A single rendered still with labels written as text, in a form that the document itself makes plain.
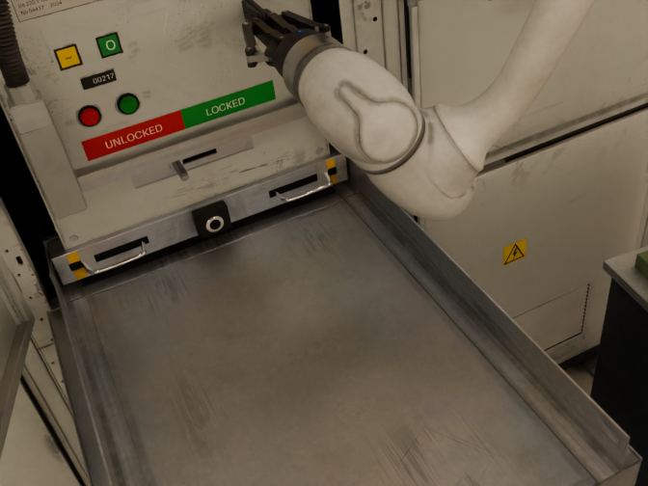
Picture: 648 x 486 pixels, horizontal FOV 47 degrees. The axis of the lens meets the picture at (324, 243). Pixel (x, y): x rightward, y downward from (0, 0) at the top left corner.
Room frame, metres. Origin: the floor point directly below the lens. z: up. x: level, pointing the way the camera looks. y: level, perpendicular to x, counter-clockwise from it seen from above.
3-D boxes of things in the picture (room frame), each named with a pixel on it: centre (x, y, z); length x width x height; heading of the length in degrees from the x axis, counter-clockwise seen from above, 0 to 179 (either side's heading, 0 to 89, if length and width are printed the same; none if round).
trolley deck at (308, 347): (0.70, 0.06, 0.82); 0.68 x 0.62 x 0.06; 20
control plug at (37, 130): (0.92, 0.37, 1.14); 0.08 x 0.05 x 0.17; 20
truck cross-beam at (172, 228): (1.07, 0.20, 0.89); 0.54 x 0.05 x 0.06; 110
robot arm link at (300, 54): (0.86, -0.03, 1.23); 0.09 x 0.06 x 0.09; 110
